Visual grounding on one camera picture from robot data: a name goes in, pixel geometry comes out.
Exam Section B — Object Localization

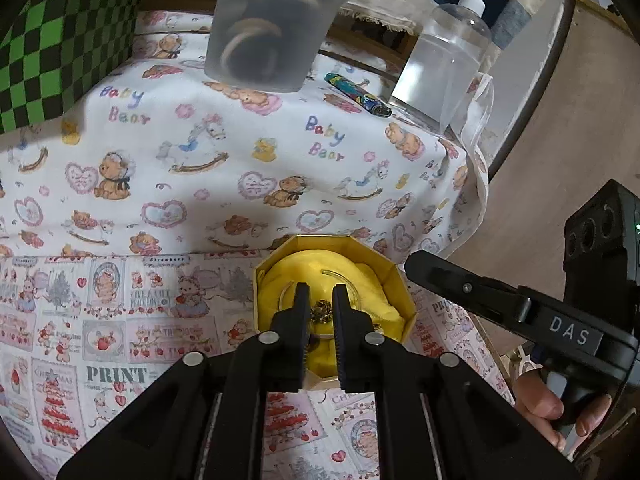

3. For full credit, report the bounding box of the bear print white cloth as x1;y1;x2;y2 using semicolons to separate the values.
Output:
0;7;497;263

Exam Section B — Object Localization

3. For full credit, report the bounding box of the frosted plastic cup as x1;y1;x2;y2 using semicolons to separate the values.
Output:
204;0;358;94

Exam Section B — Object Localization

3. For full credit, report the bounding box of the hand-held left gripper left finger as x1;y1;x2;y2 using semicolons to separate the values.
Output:
56;282;312;480

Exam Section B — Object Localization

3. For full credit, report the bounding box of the colourful lighter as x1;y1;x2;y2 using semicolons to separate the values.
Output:
324;72;394;119

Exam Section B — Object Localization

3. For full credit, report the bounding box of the clear round plastic holder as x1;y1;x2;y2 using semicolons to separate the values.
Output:
278;269;367;342

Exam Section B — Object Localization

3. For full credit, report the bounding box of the small metal jewelry piece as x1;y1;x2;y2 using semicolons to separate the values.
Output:
310;299;337;327

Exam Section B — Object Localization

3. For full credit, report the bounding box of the person's right hand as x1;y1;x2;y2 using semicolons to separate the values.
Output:
514;367;613;457

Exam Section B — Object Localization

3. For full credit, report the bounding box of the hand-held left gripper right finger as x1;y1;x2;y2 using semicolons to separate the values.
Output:
334;283;583;480

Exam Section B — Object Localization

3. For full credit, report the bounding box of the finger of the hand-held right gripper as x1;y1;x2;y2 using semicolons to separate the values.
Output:
404;249;532;324

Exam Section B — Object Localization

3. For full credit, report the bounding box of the yellow octagonal jewelry box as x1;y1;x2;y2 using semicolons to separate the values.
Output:
252;234;418;392

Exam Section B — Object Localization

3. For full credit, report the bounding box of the green black checkered cushion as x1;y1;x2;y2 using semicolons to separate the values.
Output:
0;0;154;136

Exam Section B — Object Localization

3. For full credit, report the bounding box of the patchwork print pink cloth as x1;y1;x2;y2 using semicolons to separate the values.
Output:
0;252;517;480

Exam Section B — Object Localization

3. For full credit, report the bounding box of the clear spray bottle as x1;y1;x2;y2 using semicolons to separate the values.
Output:
390;0;501;134

